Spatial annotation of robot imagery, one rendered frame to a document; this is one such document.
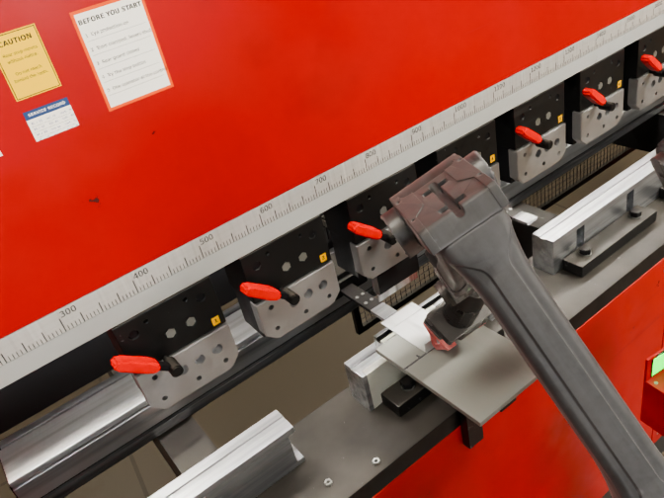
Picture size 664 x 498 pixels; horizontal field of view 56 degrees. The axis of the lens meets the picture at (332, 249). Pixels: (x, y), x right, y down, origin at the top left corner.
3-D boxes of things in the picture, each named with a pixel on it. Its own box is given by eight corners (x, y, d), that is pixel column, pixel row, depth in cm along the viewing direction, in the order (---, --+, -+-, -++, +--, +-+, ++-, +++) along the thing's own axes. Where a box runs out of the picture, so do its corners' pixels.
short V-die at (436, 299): (385, 354, 123) (382, 342, 121) (375, 347, 125) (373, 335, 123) (456, 303, 131) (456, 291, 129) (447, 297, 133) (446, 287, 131)
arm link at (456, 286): (404, 251, 58) (503, 183, 57) (372, 204, 60) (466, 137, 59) (448, 313, 98) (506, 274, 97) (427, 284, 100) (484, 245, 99)
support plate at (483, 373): (480, 427, 101) (480, 423, 100) (375, 352, 120) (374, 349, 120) (551, 367, 109) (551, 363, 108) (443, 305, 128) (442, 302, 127)
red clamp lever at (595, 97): (595, 87, 122) (617, 104, 128) (576, 84, 125) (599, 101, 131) (591, 96, 122) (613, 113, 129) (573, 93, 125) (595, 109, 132)
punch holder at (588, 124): (580, 147, 133) (581, 72, 124) (546, 139, 139) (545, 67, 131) (622, 122, 139) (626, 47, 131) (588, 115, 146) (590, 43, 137)
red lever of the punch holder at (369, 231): (358, 223, 97) (399, 236, 103) (342, 215, 100) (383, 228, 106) (354, 234, 97) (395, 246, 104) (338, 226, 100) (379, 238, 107)
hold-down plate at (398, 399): (400, 418, 121) (398, 407, 119) (382, 403, 125) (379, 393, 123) (505, 337, 133) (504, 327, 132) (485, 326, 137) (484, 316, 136)
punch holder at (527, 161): (518, 187, 125) (515, 109, 116) (485, 176, 131) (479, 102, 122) (565, 157, 131) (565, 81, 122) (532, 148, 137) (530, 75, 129)
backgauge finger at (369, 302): (370, 337, 125) (365, 318, 122) (297, 288, 144) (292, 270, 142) (413, 307, 130) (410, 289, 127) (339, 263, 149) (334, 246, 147)
